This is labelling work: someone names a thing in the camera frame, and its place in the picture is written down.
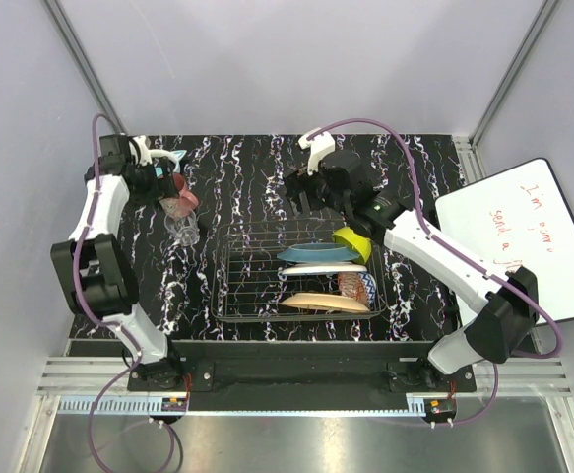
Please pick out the wire dish rack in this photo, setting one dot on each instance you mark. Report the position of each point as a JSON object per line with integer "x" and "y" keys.
{"x": 247, "y": 286}

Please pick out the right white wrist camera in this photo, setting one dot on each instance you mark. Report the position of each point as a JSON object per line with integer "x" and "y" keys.
{"x": 319, "y": 144}

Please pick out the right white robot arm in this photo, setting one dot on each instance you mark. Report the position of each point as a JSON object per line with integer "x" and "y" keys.
{"x": 503, "y": 303}

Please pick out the red patterned bowl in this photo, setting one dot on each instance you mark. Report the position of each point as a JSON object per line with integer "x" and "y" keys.
{"x": 359, "y": 286}

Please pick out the orange floral plate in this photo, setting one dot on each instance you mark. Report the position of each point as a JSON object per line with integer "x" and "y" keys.
{"x": 327, "y": 302}

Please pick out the white dry-erase board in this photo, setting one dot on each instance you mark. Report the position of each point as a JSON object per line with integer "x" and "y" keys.
{"x": 515, "y": 218}

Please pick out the teal cat-ear headphones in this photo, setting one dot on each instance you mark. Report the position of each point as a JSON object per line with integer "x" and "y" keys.
{"x": 174, "y": 161}

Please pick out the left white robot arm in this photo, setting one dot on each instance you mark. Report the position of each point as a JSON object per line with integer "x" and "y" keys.
{"x": 95, "y": 275}

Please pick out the clear glass cup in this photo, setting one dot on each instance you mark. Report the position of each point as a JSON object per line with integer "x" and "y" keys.
{"x": 184, "y": 230}

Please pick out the pink cup brown lid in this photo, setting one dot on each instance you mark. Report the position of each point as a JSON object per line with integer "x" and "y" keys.
{"x": 185, "y": 203}

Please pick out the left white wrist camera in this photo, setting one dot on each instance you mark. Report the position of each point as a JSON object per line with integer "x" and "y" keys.
{"x": 140, "y": 146}

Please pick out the teal scalloped plate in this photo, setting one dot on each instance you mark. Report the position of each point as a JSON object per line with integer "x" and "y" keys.
{"x": 318, "y": 252}

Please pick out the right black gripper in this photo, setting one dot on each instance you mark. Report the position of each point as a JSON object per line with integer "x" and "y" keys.
{"x": 298, "y": 181}

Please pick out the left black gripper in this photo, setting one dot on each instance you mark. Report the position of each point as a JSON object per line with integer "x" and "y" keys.
{"x": 161, "y": 187}

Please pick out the yellow-green bowl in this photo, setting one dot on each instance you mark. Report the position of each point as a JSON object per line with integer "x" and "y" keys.
{"x": 353, "y": 241}

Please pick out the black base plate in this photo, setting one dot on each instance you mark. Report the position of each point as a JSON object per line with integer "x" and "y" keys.
{"x": 390, "y": 366}

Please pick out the black marble pattern mat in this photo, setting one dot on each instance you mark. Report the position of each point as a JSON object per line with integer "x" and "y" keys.
{"x": 239, "y": 180}

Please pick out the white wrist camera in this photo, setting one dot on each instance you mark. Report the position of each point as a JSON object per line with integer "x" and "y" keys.
{"x": 140, "y": 146}
{"x": 319, "y": 144}

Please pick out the white watermelon pattern plate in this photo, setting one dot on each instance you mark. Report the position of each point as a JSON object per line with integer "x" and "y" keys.
{"x": 313, "y": 269}

